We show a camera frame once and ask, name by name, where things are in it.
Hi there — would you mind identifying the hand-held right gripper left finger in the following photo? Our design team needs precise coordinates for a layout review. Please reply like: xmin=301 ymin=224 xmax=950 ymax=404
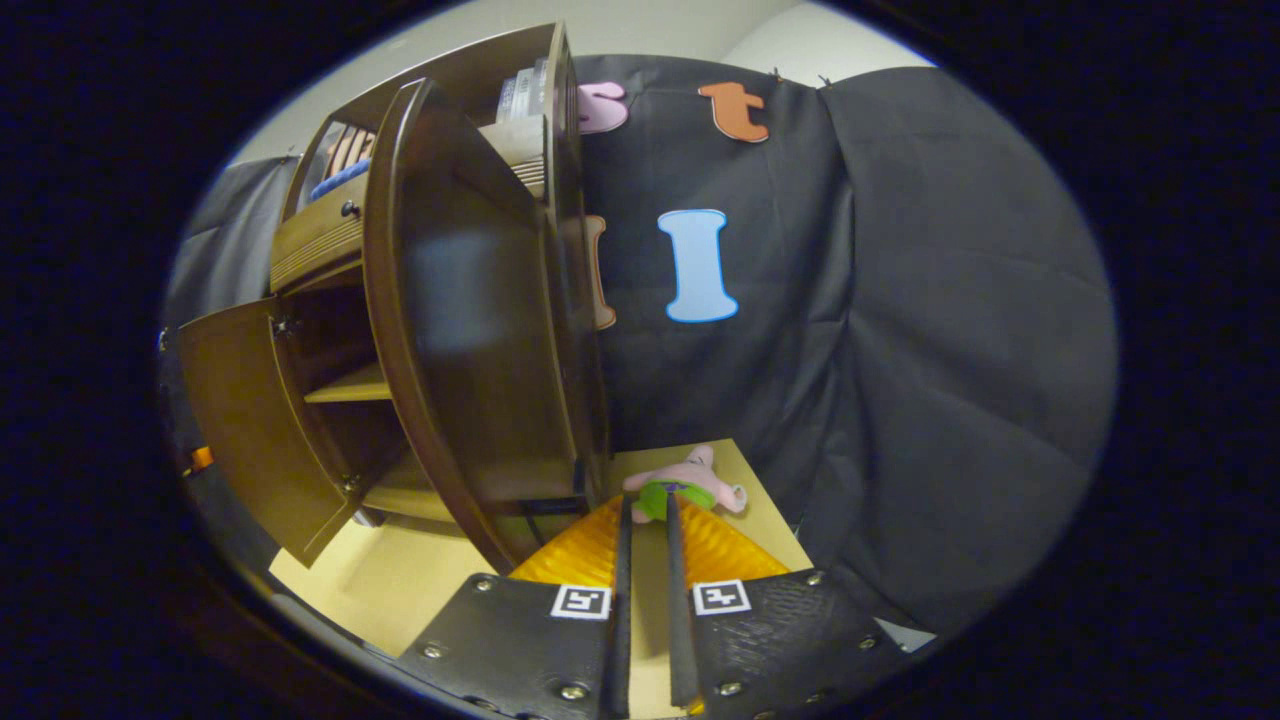
xmin=398 ymin=495 xmax=633 ymax=720

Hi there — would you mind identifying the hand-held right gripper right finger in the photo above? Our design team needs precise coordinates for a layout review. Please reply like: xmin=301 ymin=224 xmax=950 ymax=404
xmin=665 ymin=492 xmax=906 ymax=716

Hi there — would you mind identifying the wooden cabinet door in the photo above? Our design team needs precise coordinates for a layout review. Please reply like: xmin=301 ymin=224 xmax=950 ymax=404
xmin=178 ymin=298 xmax=366 ymax=569
xmin=362 ymin=78 xmax=611 ymax=576

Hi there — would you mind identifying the wooden double-door shoe cabinet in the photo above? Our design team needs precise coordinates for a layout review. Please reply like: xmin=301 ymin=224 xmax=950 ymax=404
xmin=178 ymin=22 xmax=613 ymax=576

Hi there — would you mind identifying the wooden cabinet drawer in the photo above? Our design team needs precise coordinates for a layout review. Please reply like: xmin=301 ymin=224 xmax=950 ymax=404
xmin=270 ymin=115 xmax=549 ymax=296

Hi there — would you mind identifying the pink and green plush toy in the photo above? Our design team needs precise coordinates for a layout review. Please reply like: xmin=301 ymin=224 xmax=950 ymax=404
xmin=622 ymin=445 xmax=749 ymax=523

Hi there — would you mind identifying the grey stand base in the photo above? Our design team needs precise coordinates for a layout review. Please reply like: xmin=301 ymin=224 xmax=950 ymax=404
xmin=880 ymin=618 xmax=938 ymax=653

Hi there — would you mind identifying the blue folded towel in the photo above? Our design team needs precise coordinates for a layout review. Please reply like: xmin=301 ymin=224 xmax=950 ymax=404
xmin=310 ymin=157 xmax=373 ymax=201

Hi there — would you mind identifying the black backdrop cloth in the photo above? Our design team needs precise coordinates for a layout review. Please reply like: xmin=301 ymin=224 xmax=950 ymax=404
xmin=165 ymin=55 xmax=1119 ymax=636

